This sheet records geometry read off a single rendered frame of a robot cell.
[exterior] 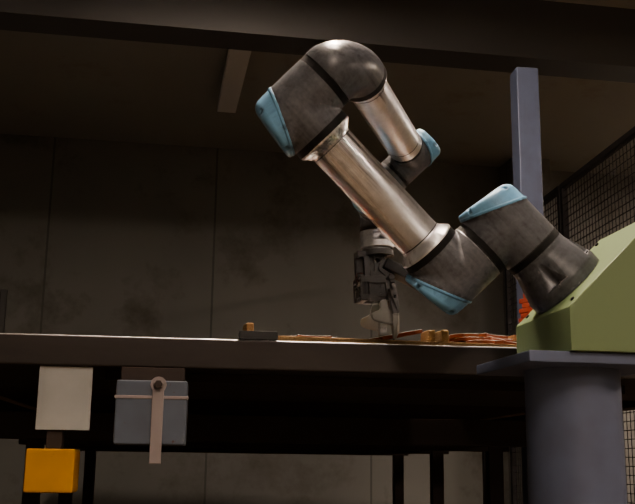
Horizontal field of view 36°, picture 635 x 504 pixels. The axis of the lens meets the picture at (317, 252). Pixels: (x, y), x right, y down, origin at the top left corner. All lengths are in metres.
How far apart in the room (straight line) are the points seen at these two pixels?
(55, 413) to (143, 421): 0.17
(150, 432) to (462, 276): 0.65
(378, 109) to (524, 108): 2.52
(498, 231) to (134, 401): 0.75
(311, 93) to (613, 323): 0.65
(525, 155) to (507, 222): 2.51
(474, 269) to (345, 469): 5.50
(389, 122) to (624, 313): 0.58
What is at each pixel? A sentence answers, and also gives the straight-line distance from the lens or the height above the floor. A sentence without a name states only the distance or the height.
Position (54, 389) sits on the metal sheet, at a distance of 1.93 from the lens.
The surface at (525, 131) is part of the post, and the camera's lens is 4.32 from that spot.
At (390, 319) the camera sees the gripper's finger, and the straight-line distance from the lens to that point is 2.09.
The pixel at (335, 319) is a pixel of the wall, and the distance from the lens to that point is 7.26.
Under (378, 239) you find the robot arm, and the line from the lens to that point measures 2.14.
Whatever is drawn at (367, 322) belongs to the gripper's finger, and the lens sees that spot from 2.19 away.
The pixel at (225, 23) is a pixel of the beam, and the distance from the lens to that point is 4.79.
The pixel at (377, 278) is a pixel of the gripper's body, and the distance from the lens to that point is 2.12.
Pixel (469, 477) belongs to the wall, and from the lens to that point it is 7.45.
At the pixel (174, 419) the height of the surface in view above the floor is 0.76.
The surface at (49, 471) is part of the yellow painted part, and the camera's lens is 1.90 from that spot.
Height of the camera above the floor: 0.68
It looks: 12 degrees up
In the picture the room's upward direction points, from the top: 1 degrees clockwise
